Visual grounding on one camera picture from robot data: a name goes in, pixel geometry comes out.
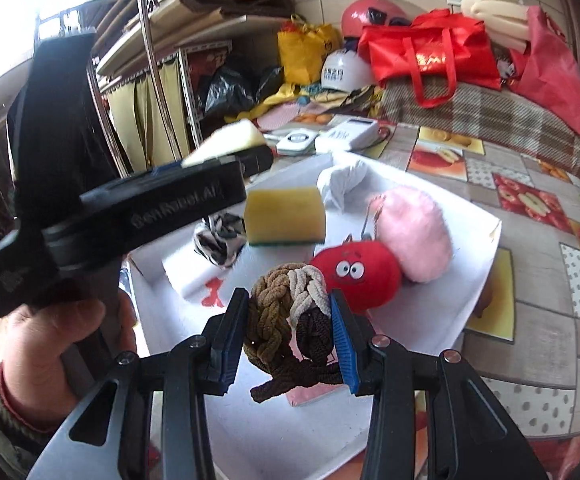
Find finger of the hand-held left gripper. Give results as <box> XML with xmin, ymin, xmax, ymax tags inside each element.
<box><xmin>235</xmin><ymin>146</ymin><xmax>275</xmax><ymax>177</ymax></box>
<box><xmin>77</xmin><ymin>159</ymin><xmax>248</xmax><ymax>261</ymax></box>

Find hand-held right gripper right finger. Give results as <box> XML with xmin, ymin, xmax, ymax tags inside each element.
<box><xmin>329</xmin><ymin>289</ymin><xmax>540</xmax><ymax>480</ymax></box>

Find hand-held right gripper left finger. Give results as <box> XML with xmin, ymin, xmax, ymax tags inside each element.
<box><xmin>27</xmin><ymin>287</ymin><xmax>251</xmax><ymax>480</ymax></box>

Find cream sponge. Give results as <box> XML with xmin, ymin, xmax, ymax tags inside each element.
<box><xmin>182</xmin><ymin>120</ymin><xmax>267</xmax><ymax>168</ymax></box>

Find brown braided hair ties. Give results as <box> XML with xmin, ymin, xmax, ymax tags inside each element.
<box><xmin>242</xmin><ymin>262</ymin><xmax>345</xmax><ymax>403</ymax></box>

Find zebra print scrunchie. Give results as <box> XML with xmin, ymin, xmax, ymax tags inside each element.
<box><xmin>193</xmin><ymin>212</ymin><xmax>249</xmax><ymax>267</ymax></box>

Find yellow sponge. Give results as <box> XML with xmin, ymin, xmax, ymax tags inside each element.
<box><xmin>245</xmin><ymin>186</ymin><xmax>327</xmax><ymax>247</ymax></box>

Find red plush apple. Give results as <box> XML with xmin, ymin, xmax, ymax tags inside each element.
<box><xmin>309</xmin><ymin>232</ymin><xmax>403</xmax><ymax>317</ymax></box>

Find white tray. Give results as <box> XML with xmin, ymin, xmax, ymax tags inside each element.
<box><xmin>127</xmin><ymin>152</ymin><xmax>503</xmax><ymax>476</ymax></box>

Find person's left hand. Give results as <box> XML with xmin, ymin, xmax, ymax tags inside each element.
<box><xmin>0</xmin><ymin>291</ymin><xmax>139</xmax><ymax>378</ymax></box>

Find round white device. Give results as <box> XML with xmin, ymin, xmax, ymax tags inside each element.
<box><xmin>275</xmin><ymin>129</ymin><xmax>318</xmax><ymax>156</ymax></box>

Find yellow crumpled plastic bag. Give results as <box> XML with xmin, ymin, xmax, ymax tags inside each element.
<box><xmin>247</xmin><ymin>82</ymin><xmax>385</xmax><ymax>121</ymax></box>

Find white foam with red mark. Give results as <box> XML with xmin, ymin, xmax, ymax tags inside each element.
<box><xmin>162</xmin><ymin>237</ymin><xmax>271</xmax><ymax>306</ymax></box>

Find black plastic bag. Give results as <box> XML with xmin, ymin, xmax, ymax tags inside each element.
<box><xmin>202</xmin><ymin>66</ymin><xmax>285</xmax><ymax>121</ymax></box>

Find white crumpled cloth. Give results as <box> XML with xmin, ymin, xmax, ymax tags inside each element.
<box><xmin>316</xmin><ymin>162</ymin><xmax>371</xmax><ymax>211</ymax></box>

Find white power bank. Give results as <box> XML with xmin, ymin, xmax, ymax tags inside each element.
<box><xmin>315</xmin><ymin>119</ymin><xmax>381</xmax><ymax>153</ymax></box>

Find olive hanging cloth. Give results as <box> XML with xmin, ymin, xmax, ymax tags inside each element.
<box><xmin>107</xmin><ymin>60</ymin><xmax>191</xmax><ymax>171</ymax></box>

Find chrome metal rack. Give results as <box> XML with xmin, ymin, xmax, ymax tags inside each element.
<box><xmin>35</xmin><ymin>0</ymin><xmax>205</xmax><ymax>181</ymax></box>

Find white helmet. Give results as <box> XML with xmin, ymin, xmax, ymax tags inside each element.
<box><xmin>321</xmin><ymin>50</ymin><xmax>377</xmax><ymax>93</ymax></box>

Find pink fluffy plush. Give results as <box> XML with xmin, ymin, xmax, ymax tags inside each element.
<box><xmin>367</xmin><ymin>186</ymin><xmax>454</xmax><ymax>283</ymax></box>

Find wooden shelf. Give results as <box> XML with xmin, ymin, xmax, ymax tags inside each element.
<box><xmin>95</xmin><ymin>0</ymin><xmax>295</xmax><ymax>91</ymax></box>

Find red helmet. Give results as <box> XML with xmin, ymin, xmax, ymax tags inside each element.
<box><xmin>341</xmin><ymin>0</ymin><xmax>413</xmax><ymax>40</ymax></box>

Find red tote bag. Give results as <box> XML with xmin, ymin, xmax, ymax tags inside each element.
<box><xmin>357</xmin><ymin>9</ymin><xmax>503</xmax><ymax>108</ymax></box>

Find fruit print tablecloth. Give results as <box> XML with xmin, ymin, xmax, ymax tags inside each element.
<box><xmin>250</xmin><ymin>105</ymin><xmax>580</xmax><ymax>480</ymax></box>

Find plaid covered bench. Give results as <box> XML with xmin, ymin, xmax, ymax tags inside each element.
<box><xmin>380</xmin><ymin>77</ymin><xmax>580</xmax><ymax>186</ymax></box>

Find white foam rolls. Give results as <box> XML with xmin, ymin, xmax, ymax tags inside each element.
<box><xmin>460</xmin><ymin>0</ymin><xmax>530</xmax><ymax>53</ymax></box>

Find red plastic bag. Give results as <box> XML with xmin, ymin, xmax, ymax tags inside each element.
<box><xmin>508</xmin><ymin>6</ymin><xmax>580</xmax><ymax>136</ymax></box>

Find red string bracelet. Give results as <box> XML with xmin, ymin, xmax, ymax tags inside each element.
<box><xmin>0</xmin><ymin>362</ymin><xmax>38</xmax><ymax>433</ymax></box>

